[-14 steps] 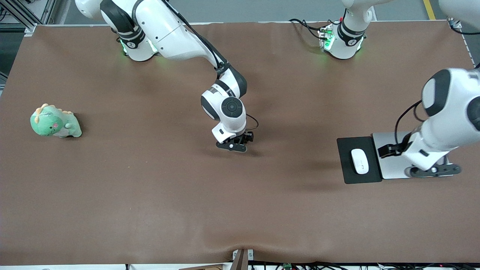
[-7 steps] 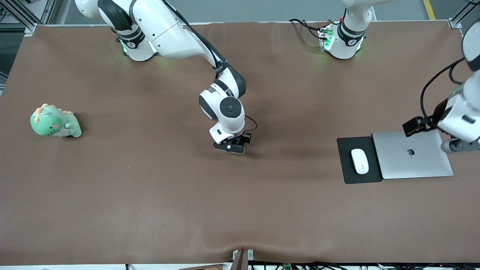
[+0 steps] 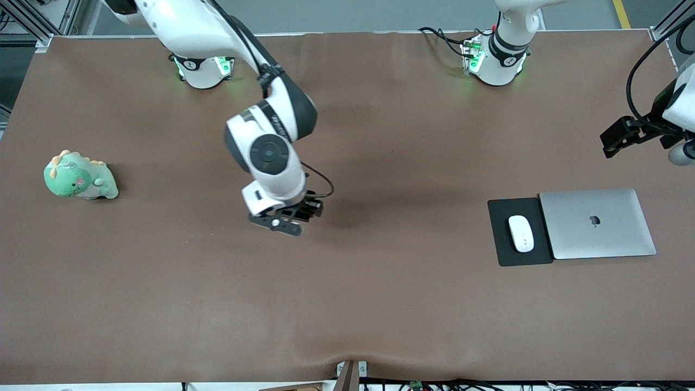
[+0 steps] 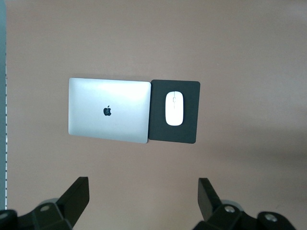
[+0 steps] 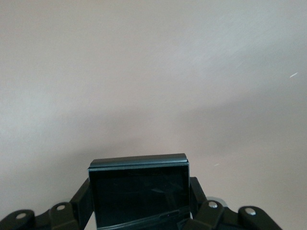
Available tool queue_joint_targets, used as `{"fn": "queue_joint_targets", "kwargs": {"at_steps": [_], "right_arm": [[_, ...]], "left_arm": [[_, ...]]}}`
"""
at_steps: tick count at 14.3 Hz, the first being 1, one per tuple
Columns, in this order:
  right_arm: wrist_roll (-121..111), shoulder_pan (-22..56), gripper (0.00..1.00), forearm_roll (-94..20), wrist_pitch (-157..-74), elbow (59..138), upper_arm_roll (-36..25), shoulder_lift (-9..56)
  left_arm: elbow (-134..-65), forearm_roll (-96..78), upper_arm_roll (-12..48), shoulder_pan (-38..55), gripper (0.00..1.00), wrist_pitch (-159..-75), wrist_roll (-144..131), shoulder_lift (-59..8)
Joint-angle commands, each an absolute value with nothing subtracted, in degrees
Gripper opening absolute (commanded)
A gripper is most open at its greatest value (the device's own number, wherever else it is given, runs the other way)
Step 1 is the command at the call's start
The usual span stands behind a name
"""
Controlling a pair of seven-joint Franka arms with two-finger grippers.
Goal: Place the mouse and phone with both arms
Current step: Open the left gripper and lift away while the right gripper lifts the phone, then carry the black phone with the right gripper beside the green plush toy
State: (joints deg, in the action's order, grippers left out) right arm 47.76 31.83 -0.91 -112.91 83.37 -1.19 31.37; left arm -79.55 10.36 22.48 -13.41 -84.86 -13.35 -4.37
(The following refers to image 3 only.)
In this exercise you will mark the aluminium frame profile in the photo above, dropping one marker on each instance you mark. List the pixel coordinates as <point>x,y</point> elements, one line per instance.
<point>38,21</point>
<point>670,21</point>

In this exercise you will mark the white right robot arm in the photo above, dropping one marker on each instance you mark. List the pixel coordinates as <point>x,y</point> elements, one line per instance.
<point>269,155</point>

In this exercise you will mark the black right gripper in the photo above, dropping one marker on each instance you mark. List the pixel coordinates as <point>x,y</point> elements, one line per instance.
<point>305,203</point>

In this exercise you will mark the green dinosaur plush toy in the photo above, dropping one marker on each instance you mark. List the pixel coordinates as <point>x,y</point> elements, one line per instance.
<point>76,178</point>

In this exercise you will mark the silver closed laptop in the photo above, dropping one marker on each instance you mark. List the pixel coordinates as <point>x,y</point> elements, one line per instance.
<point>596,224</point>

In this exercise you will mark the brown table cover mat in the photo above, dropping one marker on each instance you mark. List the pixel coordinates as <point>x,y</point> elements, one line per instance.
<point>163,282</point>

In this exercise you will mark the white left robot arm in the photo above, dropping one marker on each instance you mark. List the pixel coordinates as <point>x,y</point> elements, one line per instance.
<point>505,57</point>

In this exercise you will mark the black mouse pad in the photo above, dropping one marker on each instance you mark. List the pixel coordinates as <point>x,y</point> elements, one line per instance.
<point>502,250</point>

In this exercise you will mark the white computer mouse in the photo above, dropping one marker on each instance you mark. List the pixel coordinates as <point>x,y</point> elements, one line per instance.
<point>520,233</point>

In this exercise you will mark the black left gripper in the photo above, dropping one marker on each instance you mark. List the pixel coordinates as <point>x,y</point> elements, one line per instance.
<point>650,126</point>

